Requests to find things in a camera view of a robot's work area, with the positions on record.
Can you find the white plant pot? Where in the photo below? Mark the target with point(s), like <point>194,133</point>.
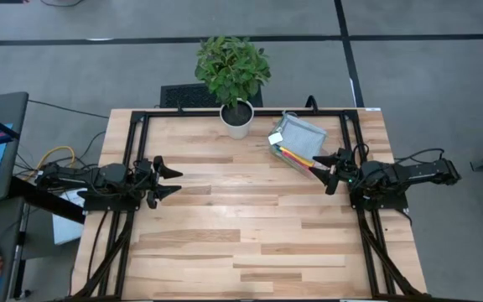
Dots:
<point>236,126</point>

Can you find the yellow microfiber towel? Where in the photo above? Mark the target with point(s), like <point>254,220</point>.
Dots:
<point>296,156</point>

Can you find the pink microfiber towel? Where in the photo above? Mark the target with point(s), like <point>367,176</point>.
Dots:
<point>304,164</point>

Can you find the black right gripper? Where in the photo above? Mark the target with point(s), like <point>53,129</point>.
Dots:
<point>350,168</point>

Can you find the green leafy plant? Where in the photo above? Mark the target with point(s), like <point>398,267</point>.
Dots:
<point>233,69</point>

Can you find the clear plastic bin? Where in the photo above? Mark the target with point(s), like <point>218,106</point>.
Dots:
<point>283,161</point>

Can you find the white paper sheet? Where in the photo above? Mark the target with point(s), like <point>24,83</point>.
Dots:
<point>67,230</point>

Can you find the black aluminium table frame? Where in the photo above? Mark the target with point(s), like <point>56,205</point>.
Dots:
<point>183,113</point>

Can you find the pale grey microfiber towel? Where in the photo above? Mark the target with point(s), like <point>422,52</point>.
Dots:
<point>304,134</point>

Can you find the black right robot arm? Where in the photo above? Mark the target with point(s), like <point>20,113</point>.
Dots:
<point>409,176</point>

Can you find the black perforated floor mat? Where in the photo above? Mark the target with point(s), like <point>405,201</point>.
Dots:
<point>183,96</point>

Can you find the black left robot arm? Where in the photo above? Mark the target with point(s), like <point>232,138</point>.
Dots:
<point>82,178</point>

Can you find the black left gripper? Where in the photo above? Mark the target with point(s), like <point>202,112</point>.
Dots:
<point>145,178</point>

